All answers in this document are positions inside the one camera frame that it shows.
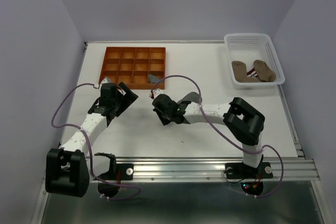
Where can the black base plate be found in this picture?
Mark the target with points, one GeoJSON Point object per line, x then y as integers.
{"type": "Point", "coordinates": [119, 172]}
{"type": "Point", "coordinates": [232, 170]}

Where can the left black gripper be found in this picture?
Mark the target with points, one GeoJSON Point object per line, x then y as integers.
{"type": "Point", "coordinates": [127, 98]}

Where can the red white striped sock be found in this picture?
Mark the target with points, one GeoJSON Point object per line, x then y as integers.
{"type": "Point", "coordinates": [253, 74]}

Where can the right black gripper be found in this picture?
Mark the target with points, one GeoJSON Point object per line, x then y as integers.
{"type": "Point", "coordinates": [164, 120]}

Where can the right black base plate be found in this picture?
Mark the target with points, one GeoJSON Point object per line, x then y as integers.
{"type": "Point", "coordinates": [232, 170]}

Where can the dark grey sock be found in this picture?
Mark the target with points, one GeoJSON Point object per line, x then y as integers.
{"type": "Point", "coordinates": [152, 79]}

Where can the orange compartment tray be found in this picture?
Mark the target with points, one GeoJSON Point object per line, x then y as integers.
{"type": "Point", "coordinates": [133, 65]}

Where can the aluminium rail frame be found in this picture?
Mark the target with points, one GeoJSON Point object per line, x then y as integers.
{"type": "Point", "coordinates": [181, 171]}

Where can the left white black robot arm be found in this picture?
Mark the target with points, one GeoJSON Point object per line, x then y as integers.
{"type": "Point", "coordinates": [71, 167]}

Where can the brown sock right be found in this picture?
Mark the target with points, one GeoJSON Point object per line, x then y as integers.
{"type": "Point", "coordinates": [265, 74]}

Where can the brown sock left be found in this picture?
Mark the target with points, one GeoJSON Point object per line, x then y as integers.
{"type": "Point", "coordinates": [240, 73]}

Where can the white plastic basket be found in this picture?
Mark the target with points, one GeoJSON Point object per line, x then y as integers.
{"type": "Point", "coordinates": [248, 47]}

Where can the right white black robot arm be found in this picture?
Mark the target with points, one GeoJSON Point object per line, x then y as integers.
{"type": "Point", "coordinates": [243, 121]}

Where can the grey sock pair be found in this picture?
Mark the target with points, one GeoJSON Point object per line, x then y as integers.
{"type": "Point", "coordinates": [191, 97]}

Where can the brown sock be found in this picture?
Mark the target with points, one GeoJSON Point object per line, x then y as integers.
{"type": "Point", "coordinates": [265, 74]}
{"type": "Point", "coordinates": [240, 73]}

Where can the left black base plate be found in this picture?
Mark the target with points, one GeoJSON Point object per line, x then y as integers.
{"type": "Point", "coordinates": [119, 172]}

